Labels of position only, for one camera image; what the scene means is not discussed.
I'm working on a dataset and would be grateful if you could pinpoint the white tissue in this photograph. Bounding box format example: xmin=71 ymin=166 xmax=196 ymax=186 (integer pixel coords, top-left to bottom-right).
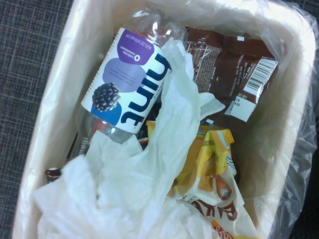
xmin=31 ymin=37 xmax=226 ymax=239

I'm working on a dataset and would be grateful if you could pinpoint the white trash bin with liner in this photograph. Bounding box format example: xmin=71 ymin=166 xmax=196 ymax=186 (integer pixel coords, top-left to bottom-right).
xmin=11 ymin=0 xmax=319 ymax=239

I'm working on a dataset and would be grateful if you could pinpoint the clear hint water bottle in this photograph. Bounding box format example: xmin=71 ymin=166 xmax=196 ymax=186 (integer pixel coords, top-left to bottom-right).
xmin=80 ymin=6 xmax=188 ymax=145

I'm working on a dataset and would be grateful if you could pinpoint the yellow snack wrapper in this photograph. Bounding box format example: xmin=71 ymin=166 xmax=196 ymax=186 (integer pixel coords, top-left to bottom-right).
xmin=146 ymin=119 xmax=235 ymax=197

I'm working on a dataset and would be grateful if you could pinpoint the brown chocolate wrapper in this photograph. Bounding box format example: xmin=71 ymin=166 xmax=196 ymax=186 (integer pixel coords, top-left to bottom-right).
xmin=185 ymin=26 xmax=279 ymax=122

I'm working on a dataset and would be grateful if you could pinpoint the black meiji wrapper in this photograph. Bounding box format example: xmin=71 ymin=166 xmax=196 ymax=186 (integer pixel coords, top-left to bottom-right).
xmin=66 ymin=131 xmax=97 ymax=162

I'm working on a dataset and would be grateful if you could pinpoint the orange and white snack bag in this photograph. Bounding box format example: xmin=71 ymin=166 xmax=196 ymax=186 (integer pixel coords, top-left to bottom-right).
xmin=171 ymin=171 xmax=259 ymax=239

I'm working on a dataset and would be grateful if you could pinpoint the small dark brown wrapper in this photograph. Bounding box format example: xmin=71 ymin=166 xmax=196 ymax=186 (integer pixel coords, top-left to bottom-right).
xmin=44 ymin=167 xmax=63 ymax=184

